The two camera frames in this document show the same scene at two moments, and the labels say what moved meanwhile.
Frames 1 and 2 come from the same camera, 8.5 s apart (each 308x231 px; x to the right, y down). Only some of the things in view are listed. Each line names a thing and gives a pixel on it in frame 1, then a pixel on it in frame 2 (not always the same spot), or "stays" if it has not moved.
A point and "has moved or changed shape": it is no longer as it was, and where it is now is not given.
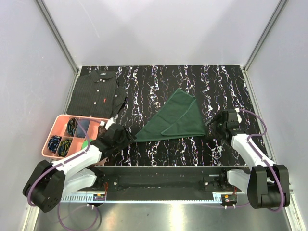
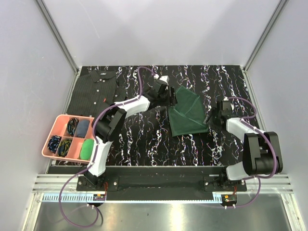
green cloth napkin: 179,117 has moved or changed shape
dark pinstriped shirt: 96,94 stays
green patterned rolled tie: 71,125 stays
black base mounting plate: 130,183 stays
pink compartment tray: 65,139 stays
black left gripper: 128,137 to 170,100
